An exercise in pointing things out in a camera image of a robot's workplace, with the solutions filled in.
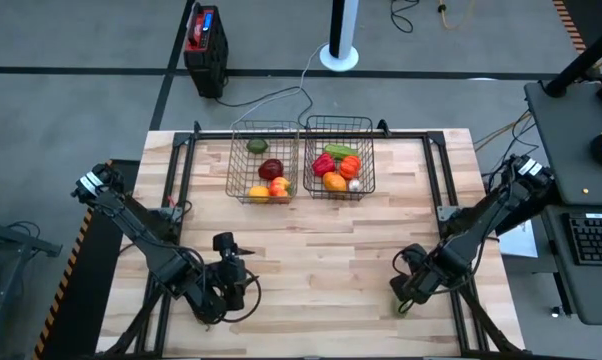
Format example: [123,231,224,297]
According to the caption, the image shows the dark red apple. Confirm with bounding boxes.
[258,158,285,182]

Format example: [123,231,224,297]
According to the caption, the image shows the white floor cable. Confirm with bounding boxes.
[230,42,330,126]

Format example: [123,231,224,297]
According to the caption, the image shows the large red bell pepper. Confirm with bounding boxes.
[311,152,337,178]

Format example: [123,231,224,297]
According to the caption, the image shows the black monitor pole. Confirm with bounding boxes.
[543,19,602,100]

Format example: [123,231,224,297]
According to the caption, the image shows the black keyboard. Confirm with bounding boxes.
[566,212,602,267]

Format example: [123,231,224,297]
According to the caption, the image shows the dark metal stand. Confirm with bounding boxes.
[0,199,64,360]

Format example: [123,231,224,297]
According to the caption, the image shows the white pole with base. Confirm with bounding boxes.
[319,0,360,73]

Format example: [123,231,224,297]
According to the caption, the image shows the black wire basket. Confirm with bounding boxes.
[302,114,377,202]

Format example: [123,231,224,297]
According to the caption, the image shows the black metal rig frame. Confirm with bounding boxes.
[95,119,525,359]

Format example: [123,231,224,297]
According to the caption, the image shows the grey desk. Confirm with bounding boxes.
[524,79,602,326]

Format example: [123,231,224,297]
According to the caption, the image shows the yellow orange citrus fruit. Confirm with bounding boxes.
[247,185,271,204]

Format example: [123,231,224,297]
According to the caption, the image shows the orange tomato green calyx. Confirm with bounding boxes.
[268,176,293,200]

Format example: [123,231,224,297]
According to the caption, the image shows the yellow floor cable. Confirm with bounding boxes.
[436,0,477,31]
[473,112,532,147]

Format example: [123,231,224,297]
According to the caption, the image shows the black ramp hazard stripes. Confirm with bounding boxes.
[30,158,141,360]

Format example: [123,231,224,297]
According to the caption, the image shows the orange bell pepper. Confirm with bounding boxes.
[322,171,348,194]

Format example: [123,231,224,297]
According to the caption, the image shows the bronze wire basket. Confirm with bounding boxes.
[224,119,301,205]

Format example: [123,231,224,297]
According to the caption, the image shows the green ridged cucumber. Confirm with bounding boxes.
[323,143,360,160]

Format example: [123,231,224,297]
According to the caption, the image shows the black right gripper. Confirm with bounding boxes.
[389,243,455,304]

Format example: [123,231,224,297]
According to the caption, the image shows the red black power case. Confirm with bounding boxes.
[182,3,230,100]

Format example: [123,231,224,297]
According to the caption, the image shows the black floor cable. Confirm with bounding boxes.
[480,117,541,179]
[389,0,421,35]
[214,85,315,129]

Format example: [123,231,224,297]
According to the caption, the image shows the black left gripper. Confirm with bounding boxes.
[190,231,256,324]

